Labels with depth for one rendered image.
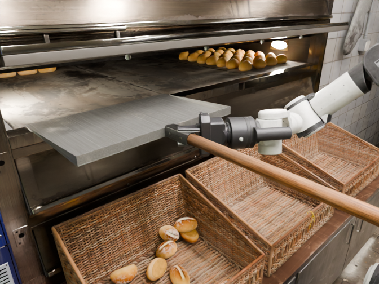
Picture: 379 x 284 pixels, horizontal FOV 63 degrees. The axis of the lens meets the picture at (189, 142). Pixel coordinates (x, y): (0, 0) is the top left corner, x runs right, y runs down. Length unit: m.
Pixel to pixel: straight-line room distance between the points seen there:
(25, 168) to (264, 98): 1.24
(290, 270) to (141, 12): 1.09
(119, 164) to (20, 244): 0.41
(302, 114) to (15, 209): 0.96
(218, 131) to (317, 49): 1.46
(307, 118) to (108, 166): 0.71
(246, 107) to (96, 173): 0.86
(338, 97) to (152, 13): 0.67
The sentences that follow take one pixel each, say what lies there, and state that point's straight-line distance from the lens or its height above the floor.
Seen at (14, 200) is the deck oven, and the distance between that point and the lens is 1.09.
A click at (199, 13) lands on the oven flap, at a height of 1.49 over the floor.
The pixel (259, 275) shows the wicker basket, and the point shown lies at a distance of 1.23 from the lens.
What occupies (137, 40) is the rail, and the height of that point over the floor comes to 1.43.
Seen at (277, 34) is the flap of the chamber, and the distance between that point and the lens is 1.45.
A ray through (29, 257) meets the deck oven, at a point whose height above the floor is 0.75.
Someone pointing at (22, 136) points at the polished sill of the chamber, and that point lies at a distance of 1.01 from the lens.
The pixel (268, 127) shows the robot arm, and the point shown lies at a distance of 0.85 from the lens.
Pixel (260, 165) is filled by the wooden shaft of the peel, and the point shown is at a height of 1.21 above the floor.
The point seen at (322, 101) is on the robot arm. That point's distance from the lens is 1.09.
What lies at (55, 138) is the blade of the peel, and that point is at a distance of 0.92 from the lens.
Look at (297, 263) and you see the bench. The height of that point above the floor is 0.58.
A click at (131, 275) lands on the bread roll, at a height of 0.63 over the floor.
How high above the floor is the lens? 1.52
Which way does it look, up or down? 24 degrees down
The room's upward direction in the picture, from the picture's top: straight up
